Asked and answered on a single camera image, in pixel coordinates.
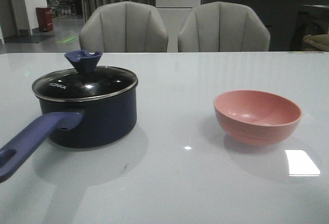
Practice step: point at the glass lid blue knob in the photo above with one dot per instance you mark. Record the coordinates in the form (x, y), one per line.
(85, 81)

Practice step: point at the pink bowl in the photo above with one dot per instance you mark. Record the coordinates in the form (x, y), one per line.
(256, 117)

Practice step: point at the dark blue saucepan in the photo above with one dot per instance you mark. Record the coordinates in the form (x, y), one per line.
(76, 125)

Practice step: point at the left grey upholstered chair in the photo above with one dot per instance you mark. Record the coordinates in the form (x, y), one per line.
(124, 27)

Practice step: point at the grey upholstered chair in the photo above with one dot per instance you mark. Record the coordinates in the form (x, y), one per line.
(223, 27)
(124, 27)

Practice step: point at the right grey upholstered chair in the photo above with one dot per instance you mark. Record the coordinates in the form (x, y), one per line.
(223, 27)

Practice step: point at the white cabinet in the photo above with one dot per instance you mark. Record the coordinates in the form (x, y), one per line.
(173, 13)

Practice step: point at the red trash bin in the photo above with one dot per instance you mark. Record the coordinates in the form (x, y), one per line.
(44, 18)

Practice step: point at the grey counter sideboard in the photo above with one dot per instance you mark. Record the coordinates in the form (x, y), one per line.
(288, 21)

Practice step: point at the olive cushion seat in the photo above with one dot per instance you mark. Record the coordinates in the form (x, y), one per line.
(316, 42)

